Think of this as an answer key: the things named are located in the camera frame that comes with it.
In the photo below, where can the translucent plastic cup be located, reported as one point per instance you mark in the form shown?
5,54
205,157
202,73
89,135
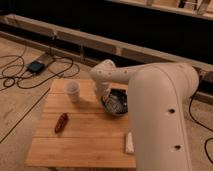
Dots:
72,89

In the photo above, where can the brown oblong object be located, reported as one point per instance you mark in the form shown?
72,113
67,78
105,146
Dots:
62,121

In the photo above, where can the blue power adapter box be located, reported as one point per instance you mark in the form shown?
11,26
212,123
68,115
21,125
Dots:
35,67

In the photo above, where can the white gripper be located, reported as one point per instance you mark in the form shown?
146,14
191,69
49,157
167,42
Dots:
102,90

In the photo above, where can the white rectangular block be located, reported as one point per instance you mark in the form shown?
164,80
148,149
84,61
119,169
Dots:
129,148

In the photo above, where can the wooden board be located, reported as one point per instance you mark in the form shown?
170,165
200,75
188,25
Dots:
91,138

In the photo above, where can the dark ceramic bowl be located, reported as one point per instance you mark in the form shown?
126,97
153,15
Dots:
116,102

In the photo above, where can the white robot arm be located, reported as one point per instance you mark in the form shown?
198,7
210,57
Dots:
155,96

